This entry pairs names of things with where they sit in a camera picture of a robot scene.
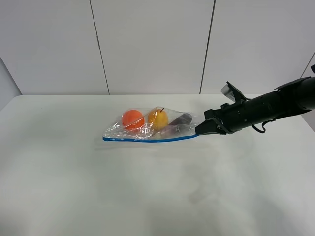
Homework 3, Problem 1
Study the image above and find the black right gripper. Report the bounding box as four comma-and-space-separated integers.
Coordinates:
195, 102, 253, 135

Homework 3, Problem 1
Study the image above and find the clear zip bag blue seal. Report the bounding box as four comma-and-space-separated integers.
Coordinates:
103, 107, 201, 143

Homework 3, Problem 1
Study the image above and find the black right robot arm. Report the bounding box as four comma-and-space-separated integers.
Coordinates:
195, 77, 315, 135

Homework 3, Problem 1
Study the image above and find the dark purple eggplant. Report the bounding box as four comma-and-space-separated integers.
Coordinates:
153, 113, 192, 139

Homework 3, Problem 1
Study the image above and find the yellow pear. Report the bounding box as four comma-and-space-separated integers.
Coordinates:
147, 108, 169, 131

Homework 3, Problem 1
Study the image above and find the orange fruit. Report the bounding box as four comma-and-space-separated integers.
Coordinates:
122, 110, 145, 130

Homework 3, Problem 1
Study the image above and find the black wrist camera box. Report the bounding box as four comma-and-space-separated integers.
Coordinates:
221, 81, 248, 103

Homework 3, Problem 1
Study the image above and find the black camera cable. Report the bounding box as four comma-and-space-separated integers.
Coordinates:
251, 64, 315, 134

